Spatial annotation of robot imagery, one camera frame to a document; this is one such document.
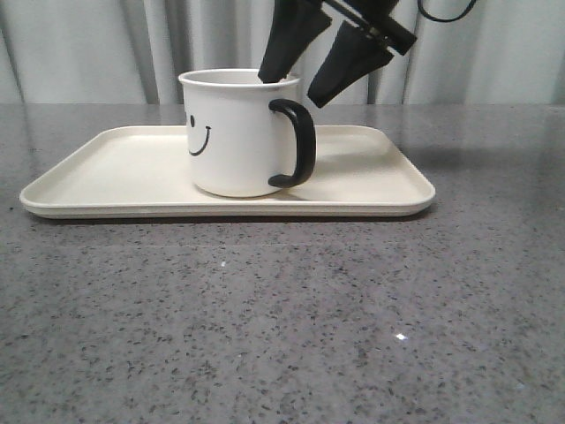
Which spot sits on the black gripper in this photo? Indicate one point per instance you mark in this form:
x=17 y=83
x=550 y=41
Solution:
x=356 y=51

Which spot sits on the white smiley mug black handle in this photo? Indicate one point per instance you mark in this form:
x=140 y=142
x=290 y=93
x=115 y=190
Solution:
x=246 y=138

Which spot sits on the cream rectangular plastic tray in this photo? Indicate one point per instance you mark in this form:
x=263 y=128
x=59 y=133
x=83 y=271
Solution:
x=143 y=171

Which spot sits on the grey pleated curtain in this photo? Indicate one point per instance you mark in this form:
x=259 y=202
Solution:
x=132 y=52

